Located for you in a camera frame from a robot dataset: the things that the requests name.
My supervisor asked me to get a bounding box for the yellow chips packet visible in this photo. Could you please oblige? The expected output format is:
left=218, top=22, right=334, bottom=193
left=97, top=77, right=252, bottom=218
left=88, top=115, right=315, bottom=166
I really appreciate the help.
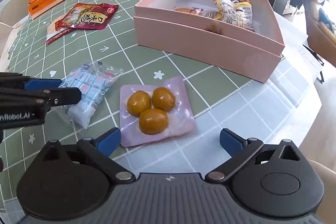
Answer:
left=213, top=0, right=255, bottom=32

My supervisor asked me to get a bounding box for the egg yolk snack pack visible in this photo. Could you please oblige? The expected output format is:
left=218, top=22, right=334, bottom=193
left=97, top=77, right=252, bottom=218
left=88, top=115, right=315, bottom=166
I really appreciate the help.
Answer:
left=120, top=76, right=195, bottom=147

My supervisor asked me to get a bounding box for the pink storage box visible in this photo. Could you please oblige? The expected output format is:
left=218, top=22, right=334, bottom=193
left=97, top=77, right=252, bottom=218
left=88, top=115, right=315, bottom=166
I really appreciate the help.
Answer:
left=134, top=0, right=284, bottom=83

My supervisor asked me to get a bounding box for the bread snack packet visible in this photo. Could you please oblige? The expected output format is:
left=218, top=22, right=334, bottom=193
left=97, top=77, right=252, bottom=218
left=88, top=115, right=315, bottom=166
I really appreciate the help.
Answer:
left=46, top=20, right=73, bottom=45

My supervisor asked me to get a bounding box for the mustard lounge chair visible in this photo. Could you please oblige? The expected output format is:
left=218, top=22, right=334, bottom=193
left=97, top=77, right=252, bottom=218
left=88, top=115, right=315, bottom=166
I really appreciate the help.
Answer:
left=303, top=0, right=335, bottom=67

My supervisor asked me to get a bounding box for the red snack packet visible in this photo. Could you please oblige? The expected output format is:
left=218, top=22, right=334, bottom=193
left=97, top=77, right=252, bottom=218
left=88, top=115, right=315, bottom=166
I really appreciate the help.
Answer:
left=55, top=3, right=119, bottom=30

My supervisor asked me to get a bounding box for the green checked tablecloth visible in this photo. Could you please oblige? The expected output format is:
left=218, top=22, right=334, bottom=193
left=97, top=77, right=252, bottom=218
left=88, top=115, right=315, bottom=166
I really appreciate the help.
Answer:
left=0, top=0, right=324, bottom=224

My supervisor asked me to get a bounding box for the blue white candy bag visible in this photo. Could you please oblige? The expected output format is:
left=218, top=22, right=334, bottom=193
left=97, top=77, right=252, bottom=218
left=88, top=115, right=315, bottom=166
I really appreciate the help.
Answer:
left=58, top=61, right=123, bottom=129

